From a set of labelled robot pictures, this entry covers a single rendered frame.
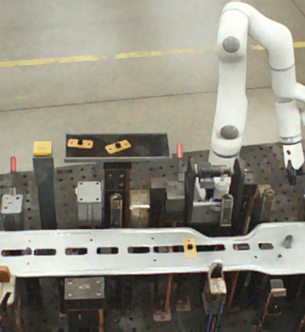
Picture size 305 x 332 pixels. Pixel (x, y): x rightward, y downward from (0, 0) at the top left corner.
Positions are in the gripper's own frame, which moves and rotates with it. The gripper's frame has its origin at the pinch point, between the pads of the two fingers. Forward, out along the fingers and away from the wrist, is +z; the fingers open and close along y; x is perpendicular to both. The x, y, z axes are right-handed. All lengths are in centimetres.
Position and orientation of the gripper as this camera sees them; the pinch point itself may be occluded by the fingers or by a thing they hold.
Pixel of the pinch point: (296, 177)
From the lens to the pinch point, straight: 247.9
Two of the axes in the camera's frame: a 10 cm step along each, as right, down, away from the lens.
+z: 1.9, 9.2, 3.5
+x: -8.8, 0.0, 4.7
